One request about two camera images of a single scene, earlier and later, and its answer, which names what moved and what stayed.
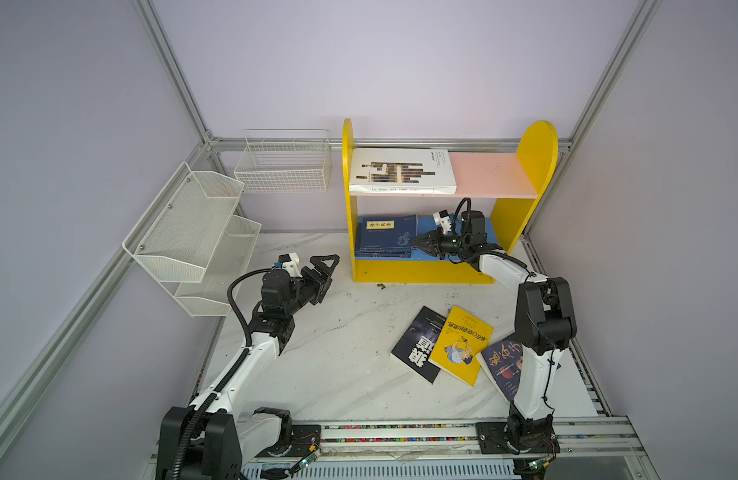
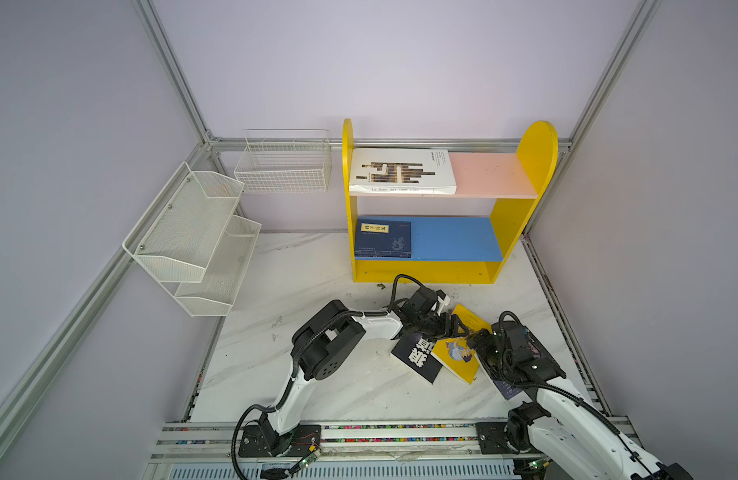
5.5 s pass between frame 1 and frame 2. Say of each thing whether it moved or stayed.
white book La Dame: stayed
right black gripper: moved
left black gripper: moved
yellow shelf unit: stayed
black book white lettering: stayed
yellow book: stayed
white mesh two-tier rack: stayed
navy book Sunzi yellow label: moved
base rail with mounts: stayed
